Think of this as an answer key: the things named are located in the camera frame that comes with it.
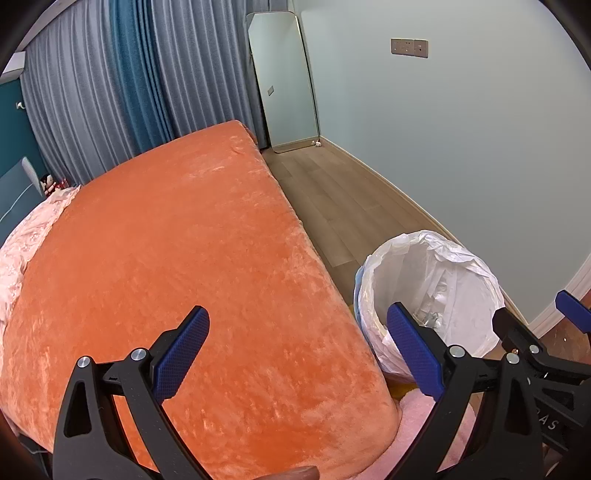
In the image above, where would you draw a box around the orange plush blanket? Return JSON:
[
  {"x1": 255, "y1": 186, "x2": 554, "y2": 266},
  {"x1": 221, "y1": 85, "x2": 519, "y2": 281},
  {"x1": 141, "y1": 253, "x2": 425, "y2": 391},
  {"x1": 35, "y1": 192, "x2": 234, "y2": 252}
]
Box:
[{"x1": 0, "y1": 120, "x2": 402, "y2": 472}]

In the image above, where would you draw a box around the blue curtain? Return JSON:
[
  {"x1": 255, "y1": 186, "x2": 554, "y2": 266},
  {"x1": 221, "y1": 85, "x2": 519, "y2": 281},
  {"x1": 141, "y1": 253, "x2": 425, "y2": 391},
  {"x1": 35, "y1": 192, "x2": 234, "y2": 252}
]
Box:
[{"x1": 108, "y1": 0, "x2": 178, "y2": 155}]

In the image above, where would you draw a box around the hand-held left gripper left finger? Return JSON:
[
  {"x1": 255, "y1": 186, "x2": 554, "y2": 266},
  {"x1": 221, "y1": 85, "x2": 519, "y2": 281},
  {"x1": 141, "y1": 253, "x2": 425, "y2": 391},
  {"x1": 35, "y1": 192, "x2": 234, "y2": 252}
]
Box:
[{"x1": 53, "y1": 305, "x2": 211, "y2": 480}]

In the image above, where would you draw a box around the pink quilt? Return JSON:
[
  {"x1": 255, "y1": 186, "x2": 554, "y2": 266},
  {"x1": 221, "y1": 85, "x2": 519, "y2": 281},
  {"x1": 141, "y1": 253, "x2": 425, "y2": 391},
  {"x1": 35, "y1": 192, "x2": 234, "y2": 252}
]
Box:
[{"x1": 0, "y1": 187, "x2": 81, "y2": 324}]

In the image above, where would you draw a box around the pink fluffy rug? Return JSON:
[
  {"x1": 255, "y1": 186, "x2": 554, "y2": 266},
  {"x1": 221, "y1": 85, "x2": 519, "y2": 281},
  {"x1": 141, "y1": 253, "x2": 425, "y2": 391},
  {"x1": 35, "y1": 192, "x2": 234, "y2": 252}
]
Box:
[{"x1": 360, "y1": 388, "x2": 481, "y2": 480}]

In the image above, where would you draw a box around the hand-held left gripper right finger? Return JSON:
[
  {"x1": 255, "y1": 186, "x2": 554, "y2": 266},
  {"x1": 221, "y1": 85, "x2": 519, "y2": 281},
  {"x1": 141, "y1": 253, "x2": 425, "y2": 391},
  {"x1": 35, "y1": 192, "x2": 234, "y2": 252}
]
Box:
[{"x1": 385, "y1": 302, "x2": 555, "y2": 480}]

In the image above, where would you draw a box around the standing floor mirror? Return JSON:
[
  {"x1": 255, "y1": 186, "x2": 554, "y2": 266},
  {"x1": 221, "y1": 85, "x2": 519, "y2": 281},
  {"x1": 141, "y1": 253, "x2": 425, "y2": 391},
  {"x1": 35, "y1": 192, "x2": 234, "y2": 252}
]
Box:
[{"x1": 246, "y1": 11, "x2": 321, "y2": 154}]

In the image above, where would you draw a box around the white door frame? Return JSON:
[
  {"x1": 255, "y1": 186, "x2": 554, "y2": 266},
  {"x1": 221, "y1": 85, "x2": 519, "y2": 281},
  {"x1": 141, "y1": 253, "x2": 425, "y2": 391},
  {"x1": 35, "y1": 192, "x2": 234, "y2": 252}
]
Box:
[{"x1": 526, "y1": 256, "x2": 591, "y2": 335}]

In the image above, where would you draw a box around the person's left hand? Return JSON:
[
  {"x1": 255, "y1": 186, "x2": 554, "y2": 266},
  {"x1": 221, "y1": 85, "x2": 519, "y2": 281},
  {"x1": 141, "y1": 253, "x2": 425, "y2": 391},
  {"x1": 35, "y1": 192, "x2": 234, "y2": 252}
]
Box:
[{"x1": 272, "y1": 466, "x2": 320, "y2": 480}]

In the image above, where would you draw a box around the white lined trash bin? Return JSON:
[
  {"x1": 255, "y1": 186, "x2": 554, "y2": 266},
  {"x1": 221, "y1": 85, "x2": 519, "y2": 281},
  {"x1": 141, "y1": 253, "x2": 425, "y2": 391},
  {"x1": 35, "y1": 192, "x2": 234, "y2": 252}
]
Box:
[{"x1": 353, "y1": 229, "x2": 506, "y2": 386}]

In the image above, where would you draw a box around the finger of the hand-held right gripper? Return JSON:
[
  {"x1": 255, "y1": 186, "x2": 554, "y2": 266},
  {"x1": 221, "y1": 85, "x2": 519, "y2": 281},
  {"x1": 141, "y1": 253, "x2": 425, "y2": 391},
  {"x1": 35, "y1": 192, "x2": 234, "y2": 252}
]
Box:
[
  {"x1": 555, "y1": 291, "x2": 591, "y2": 361},
  {"x1": 493, "y1": 306, "x2": 557, "y2": 367}
]

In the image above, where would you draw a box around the grey curtain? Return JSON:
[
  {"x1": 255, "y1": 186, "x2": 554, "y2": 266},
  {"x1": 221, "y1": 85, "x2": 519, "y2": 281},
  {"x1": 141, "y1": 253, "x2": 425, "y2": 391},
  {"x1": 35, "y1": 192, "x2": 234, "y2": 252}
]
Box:
[{"x1": 21, "y1": 0, "x2": 269, "y2": 185}]

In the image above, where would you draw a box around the wall socket panel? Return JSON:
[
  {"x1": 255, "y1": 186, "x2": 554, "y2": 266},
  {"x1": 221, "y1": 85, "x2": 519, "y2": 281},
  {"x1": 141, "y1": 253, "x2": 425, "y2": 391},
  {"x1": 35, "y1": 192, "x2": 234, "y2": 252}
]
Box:
[{"x1": 390, "y1": 38, "x2": 428, "y2": 59}]

